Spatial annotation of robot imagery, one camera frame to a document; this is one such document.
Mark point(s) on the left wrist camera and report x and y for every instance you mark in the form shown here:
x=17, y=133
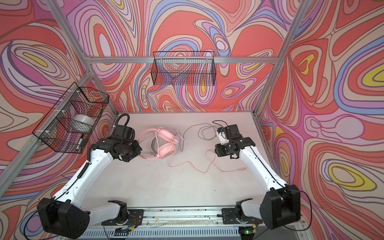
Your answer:
x=123, y=133

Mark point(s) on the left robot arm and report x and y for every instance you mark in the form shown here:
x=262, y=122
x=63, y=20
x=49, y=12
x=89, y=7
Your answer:
x=64, y=215

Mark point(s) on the black wire basket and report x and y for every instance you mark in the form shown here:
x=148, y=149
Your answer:
x=55, y=131
x=184, y=68

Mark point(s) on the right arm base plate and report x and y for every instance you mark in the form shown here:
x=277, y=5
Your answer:
x=232, y=216

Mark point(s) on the slotted grey cable duct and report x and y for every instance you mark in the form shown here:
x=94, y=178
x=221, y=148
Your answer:
x=162, y=233

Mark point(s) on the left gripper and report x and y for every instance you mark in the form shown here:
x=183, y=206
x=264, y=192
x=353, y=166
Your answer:
x=138, y=149

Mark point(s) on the left black wire basket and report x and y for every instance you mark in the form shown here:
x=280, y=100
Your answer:
x=55, y=131

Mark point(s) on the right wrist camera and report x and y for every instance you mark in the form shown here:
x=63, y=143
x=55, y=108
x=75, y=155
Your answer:
x=228, y=134

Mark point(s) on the aluminium front rail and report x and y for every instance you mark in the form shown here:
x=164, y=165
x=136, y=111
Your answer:
x=156, y=217

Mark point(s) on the rear black wire basket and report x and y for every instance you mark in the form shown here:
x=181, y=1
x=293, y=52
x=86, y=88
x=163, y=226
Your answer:
x=184, y=68

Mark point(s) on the white headphones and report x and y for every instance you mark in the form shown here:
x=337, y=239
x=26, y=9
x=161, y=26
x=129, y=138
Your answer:
x=161, y=149

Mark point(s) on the pink cat-ear headphones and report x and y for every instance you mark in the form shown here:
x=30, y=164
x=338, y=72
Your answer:
x=163, y=133

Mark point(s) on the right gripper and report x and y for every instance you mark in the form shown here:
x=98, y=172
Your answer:
x=219, y=152

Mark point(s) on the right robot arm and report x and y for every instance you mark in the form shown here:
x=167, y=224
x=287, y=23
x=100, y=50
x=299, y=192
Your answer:
x=280, y=203

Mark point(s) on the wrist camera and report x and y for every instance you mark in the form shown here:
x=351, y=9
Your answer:
x=123, y=133
x=228, y=134

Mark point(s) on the white tape roll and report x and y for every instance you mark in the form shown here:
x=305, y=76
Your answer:
x=82, y=123

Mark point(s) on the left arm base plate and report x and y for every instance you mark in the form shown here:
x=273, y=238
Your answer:
x=131, y=218

